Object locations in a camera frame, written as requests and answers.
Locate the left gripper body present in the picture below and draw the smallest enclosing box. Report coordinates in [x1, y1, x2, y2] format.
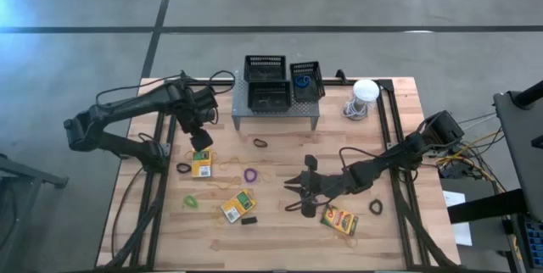
[176, 88, 213, 135]

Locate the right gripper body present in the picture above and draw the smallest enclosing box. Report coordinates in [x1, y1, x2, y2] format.
[311, 169, 353, 200]

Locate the yellow green crayon box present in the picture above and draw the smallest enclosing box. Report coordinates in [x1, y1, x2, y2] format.
[319, 203, 360, 237]

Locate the black plastic mesh basket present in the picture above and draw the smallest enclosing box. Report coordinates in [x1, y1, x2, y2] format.
[247, 80, 293, 114]
[243, 54, 288, 83]
[289, 60, 327, 103]

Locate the gray perforated metal shelf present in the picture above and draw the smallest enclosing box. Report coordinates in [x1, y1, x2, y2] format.
[231, 71, 322, 131]

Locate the white mushroom table lamp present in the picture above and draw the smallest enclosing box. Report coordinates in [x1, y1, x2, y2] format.
[352, 78, 381, 115]

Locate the white paper sheet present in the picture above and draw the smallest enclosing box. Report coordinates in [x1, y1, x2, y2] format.
[442, 190, 473, 248]

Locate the black cart bar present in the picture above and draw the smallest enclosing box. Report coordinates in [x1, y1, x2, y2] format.
[446, 187, 529, 226]

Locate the gray side table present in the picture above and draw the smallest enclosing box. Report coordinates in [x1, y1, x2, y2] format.
[0, 153, 70, 273]

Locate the gray metal cart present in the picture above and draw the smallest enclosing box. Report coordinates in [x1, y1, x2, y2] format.
[493, 78, 543, 223]

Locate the black rack with ports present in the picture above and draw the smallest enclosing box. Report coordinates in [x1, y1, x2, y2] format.
[511, 213, 543, 273]

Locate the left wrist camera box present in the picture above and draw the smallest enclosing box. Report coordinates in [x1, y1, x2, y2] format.
[193, 85, 220, 115]

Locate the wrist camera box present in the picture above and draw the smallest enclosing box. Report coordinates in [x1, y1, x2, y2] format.
[193, 85, 220, 115]
[345, 160, 377, 189]

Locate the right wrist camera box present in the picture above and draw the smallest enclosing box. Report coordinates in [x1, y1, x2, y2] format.
[345, 160, 377, 189]

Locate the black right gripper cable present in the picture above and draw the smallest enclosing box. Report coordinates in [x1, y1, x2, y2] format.
[338, 145, 395, 168]

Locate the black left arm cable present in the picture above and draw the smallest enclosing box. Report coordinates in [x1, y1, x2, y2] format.
[95, 69, 237, 109]

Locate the black aluminium table frame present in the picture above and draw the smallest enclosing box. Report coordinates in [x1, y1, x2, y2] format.
[96, 69, 463, 272]

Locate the brown cable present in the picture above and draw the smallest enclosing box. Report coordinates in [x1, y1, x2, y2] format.
[111, 166, 143, 262]

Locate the yellow cable bundle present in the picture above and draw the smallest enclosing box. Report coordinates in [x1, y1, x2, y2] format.
[436, 136, 508, 194]

